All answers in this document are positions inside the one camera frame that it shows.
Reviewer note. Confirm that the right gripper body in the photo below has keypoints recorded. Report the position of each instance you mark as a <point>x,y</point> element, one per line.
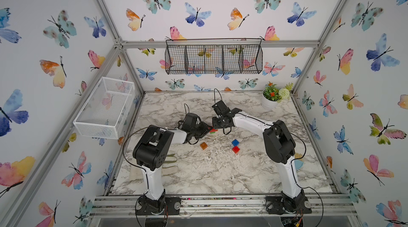
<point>217,122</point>

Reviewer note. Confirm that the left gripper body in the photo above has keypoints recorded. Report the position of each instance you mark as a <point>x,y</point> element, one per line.
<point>198,131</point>

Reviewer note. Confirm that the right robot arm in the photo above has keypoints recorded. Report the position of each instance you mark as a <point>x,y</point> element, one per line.
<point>279,147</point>

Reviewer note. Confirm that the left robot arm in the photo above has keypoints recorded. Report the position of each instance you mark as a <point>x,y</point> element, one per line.
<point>150,154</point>

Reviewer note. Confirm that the orange lego brick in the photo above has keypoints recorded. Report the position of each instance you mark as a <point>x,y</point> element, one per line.
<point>203,146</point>

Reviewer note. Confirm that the blue lego brick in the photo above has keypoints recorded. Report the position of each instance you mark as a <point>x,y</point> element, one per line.
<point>235,143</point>

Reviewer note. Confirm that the small red lego brick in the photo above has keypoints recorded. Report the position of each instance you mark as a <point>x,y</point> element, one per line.
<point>235,149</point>

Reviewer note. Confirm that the potted artificial plant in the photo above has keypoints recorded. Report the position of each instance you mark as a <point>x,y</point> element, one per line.
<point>272,95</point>

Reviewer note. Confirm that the white mesh basket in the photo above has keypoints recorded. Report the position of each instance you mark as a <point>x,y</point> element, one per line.
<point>104,112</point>

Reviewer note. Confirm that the black wire basket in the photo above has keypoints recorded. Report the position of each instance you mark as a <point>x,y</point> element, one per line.
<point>213,56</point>

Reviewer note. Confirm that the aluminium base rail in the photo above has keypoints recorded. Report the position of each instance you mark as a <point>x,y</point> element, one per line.
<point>219,206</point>

